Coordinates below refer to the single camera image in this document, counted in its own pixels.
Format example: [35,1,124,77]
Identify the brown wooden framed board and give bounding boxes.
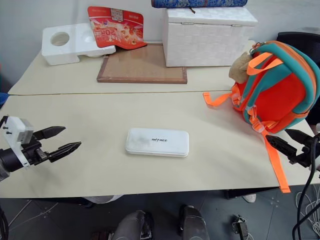
[96,42,189,85]

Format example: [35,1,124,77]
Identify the small black metal bracket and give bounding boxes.
[230,214,251,240]

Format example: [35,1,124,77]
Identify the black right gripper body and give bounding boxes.
[289,139,320,169]

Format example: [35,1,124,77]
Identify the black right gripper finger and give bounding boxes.
[285,128,316,148]
[265,134,299,161]

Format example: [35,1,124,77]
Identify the white woven storage box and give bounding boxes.
[161,6,259,68]

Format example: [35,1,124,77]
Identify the white styrofoam packing block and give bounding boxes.
[41,22,117,67]

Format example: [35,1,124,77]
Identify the black office chair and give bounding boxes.
[275,31,320,66]

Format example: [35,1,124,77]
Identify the dark rounded grey shape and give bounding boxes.
[112,209,154,240]

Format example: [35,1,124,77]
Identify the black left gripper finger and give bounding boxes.
[48,141,82,163]
[33,126,67,141]

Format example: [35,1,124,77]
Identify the white rectangular case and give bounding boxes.
[124,127,190,159]

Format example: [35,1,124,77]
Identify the white floor cables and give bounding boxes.
[295,191,320,237]

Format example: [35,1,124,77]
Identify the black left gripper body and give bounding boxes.
[21,139,51,167]

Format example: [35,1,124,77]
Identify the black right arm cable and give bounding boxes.
[291,134,320,240]

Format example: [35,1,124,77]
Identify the dark rounded black shape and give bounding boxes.
[178,204,210,240]

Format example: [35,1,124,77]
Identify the orange and teal backpack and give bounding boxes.
[202,40,320,194]

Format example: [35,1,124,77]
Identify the black left side cable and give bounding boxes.
[0,206,10,240]

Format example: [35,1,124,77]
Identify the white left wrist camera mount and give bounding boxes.
[0,115,35,167]

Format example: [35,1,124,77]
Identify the red snack bag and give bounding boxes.
[87,5,149,51]

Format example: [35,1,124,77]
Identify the white shoe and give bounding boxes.
[241,193,257,204]

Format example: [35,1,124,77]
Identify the blue patterned roll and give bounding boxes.
[150,0,249,9]

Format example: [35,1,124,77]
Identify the beige plush toy keychain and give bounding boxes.
[229,51,254,84]

